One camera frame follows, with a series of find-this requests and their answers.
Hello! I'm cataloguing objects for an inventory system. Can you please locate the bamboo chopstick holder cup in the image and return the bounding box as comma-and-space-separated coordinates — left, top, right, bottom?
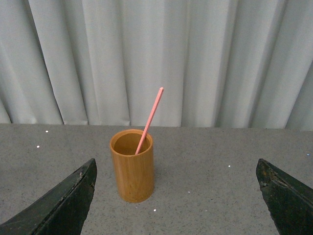
110, 129, 155, 203

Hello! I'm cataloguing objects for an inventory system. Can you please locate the pink chopstick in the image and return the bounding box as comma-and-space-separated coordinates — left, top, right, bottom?
135, 87, 164, 155

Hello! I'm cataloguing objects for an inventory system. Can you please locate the white curtain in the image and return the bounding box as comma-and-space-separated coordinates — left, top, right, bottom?
0, 0, 313, 130

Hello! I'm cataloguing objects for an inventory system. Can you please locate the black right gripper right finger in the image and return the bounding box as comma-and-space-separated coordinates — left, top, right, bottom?
256, 159, 313, 235

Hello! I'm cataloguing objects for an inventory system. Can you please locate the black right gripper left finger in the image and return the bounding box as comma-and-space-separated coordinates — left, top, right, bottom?
0, 158, 97, 235

